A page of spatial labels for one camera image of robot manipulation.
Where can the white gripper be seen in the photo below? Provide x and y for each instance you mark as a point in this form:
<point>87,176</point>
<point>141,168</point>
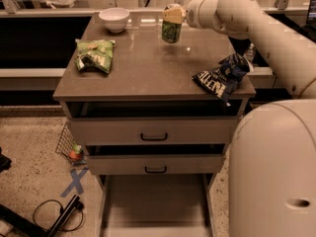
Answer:
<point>191,15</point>

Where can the green soda can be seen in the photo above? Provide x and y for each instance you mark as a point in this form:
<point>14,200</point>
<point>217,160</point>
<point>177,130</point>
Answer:
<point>171,32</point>

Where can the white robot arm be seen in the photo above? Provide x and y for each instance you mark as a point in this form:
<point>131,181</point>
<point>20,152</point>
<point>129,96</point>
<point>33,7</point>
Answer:
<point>272,163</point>

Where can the grey drawer cabinet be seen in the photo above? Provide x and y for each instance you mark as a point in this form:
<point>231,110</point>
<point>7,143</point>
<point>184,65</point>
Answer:
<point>145,68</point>

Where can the top grey drawer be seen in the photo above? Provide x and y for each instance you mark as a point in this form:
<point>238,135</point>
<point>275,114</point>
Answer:
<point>153,122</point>

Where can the grey drawer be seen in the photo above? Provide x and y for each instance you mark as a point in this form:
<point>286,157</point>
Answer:
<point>155,159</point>
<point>153,122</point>

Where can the middle grey drawer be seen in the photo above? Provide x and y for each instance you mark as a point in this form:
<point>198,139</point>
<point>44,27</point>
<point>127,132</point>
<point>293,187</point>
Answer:
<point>155,159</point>

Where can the bottom open drawer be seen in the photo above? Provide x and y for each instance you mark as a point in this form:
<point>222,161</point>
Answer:
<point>175,205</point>

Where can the white ceramic bowl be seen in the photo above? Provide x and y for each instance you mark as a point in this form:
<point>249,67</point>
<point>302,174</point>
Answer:
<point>114,19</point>

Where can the blue chip bag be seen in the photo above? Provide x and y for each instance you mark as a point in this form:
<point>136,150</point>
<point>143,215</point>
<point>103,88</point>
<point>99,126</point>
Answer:
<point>223,80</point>

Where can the green chip bag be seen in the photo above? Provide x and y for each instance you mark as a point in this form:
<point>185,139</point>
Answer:
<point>97,53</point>

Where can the clear plastic water bottle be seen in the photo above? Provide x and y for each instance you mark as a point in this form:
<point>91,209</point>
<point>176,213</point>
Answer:
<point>250,53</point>

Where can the orange green item in basket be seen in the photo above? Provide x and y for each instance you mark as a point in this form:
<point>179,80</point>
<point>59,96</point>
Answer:
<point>75,154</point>

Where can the blue tape cross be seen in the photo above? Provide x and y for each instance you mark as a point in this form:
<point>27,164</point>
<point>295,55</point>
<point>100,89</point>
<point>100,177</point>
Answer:
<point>75,184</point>

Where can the wire mesh basket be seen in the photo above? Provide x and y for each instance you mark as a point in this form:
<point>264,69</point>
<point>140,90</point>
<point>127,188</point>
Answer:
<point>64,145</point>

